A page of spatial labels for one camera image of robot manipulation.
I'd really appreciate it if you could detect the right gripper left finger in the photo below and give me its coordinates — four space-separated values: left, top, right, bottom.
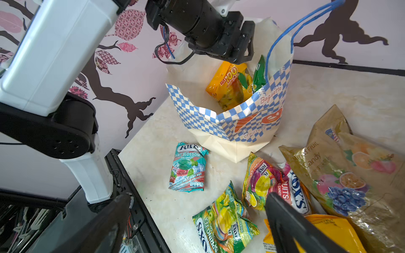
53 194 130 253

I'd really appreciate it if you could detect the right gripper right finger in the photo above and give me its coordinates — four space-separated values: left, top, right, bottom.
265 193 345 253

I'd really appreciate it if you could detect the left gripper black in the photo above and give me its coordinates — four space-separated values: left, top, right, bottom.
146 1 255 65

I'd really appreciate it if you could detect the yellow candy bag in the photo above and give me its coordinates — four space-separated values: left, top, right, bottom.
206 61 253 111

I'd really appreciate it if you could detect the orange pink Fox's fruits bag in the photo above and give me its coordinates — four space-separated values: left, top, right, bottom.
242 153 312 216

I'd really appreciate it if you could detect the green snack packet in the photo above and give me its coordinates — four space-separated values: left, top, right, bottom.
252 55 266 93

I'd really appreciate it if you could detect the green Fox's candy bag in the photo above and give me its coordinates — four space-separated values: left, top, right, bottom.
193 182 260 253

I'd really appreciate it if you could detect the blue checkered paper bag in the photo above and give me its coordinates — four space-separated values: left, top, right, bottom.
166 1 343 163

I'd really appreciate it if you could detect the gold snack bag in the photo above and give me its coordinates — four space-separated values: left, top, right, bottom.
280 106 405 253

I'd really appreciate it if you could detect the teal red candy bag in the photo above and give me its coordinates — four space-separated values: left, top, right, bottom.
169 142 209 192

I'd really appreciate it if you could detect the yellow orange snack bag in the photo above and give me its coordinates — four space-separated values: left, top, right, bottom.
305 214 367 253

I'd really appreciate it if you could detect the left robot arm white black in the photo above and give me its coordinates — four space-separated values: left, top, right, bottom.
1 1 255 204

